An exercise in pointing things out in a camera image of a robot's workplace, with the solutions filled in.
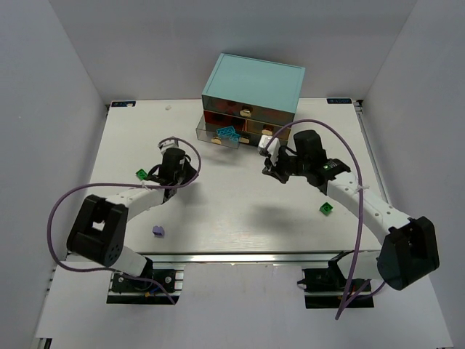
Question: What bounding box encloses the green lego cube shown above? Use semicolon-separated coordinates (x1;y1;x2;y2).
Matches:
319;202;333;216

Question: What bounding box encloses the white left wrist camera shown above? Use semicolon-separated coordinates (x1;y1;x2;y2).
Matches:
158;137;179;155

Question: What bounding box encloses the teal drawer cabinet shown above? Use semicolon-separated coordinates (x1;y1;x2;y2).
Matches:
201;53;305;132

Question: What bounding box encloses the dark bottom drawer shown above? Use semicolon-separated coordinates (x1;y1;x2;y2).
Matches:
236;132;288;148

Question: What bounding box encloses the aluminium table front rail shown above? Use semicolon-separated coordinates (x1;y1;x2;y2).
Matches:
67;250;413;265

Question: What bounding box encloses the long teal lego brick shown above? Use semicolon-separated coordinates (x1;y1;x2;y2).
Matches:
217;126;235;137

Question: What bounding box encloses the green lego plate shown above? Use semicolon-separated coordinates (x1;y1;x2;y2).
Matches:
136;169;148;181

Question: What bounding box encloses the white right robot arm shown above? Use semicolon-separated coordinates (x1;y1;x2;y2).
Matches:
258;130;440;290

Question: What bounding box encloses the left blue corner label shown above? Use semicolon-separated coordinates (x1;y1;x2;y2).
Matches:
110;101;136;108

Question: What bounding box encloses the right blue corner label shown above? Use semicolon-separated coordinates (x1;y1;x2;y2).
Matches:
326;98;352;105

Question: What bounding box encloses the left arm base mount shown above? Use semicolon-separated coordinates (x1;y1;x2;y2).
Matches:
106;262;184;305

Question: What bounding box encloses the lilac lego brick front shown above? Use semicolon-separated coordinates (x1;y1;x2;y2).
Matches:
152;225;165;238

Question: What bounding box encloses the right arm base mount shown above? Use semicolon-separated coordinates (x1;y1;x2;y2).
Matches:
297;251;374;310

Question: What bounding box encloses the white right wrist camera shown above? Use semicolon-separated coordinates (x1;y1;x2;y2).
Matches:
258;135;280;166

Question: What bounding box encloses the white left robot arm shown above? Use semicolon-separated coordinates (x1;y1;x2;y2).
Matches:
67;146;197;278

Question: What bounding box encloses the small clear drawer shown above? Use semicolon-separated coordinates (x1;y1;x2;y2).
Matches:
245;119;291;140
195;114;240;149

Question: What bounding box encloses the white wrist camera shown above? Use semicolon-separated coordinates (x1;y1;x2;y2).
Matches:
258;135;280;166
158;137;179;155

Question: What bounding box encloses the blue corner label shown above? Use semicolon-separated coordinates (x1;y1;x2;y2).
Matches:
326;98;352;105
110;101;136;108

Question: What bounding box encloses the small teal lego cube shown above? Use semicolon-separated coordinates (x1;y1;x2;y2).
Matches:
227;132;240;143

